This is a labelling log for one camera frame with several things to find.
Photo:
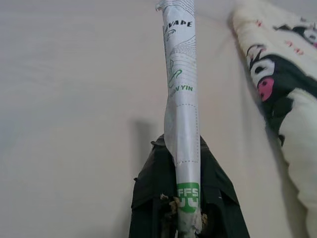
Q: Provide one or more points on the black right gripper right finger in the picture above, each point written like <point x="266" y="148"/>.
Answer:
<point x="220" y="205"/>

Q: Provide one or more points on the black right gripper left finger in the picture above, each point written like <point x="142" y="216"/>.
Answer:
<point x="151" y="198"/>

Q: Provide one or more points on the white green printed tube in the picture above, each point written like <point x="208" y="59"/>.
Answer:
<point x="183" y="124"/>

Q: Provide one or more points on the cream cartoon print blanket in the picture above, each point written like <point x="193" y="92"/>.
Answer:
<point x="292" y="111"/>

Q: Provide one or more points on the brown paper scraps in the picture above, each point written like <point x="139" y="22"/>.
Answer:
<point x="173" y="203"/>

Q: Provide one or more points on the beige sheeted bed mattress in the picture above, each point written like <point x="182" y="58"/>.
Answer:
<point x="74" y="99"/>

